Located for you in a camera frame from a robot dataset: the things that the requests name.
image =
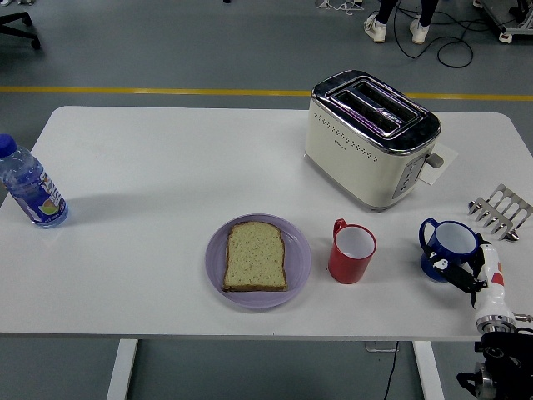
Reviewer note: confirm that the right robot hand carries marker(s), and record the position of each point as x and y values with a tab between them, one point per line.
491	296

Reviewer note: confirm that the blue enamel cup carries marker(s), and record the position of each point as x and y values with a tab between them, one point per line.
451	254

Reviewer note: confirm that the red enamel cup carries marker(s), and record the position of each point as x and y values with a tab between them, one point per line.
347	266

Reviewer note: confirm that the slice of bread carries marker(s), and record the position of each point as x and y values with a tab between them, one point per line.
255	258

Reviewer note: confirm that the black table control panel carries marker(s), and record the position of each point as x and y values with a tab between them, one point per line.
477	346

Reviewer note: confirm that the metal toast rack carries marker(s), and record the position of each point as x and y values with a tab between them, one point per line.
499	208

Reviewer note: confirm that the white table leg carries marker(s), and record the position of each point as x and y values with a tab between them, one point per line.
121	371
429	371

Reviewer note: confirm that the white paper card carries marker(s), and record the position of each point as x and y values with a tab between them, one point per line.
441	168

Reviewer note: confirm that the cream and chrome toaster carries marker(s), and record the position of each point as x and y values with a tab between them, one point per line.
354	166

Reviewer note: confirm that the purple round plate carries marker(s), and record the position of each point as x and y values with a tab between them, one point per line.
300	258

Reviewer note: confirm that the metal equipment cart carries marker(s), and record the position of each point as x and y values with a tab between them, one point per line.
516	30

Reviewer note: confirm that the person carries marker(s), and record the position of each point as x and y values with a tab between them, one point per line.
377	30

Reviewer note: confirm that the water bottle with blue cap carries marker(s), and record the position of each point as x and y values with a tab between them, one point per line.
35	191

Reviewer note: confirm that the black office chair base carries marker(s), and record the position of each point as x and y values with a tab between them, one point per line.
21	18

